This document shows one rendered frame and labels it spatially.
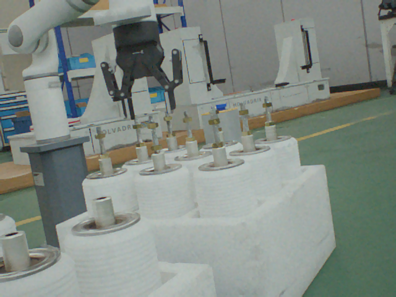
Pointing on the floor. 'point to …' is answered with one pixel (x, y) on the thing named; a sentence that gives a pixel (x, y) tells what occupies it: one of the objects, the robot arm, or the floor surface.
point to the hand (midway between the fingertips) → (150, 109)
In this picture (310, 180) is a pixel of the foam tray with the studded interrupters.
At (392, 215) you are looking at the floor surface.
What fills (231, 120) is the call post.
